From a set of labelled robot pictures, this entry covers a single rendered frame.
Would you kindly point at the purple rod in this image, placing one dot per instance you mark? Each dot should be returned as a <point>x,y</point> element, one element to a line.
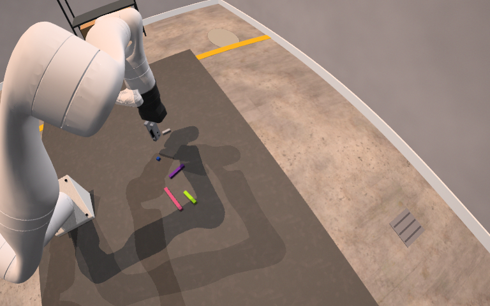
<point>176,171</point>

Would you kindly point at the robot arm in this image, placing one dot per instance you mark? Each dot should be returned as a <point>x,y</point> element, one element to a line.
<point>67,82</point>

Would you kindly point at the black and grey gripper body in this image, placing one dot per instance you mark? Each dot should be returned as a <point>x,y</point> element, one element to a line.
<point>142,92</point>

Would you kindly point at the pink rod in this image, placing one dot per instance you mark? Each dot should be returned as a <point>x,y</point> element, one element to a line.
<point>173,199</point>

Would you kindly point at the lime green rod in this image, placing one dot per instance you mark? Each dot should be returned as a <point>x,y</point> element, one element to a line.
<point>190,197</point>

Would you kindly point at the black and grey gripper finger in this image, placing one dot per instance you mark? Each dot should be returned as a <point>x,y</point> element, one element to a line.
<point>155,130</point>
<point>147,124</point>

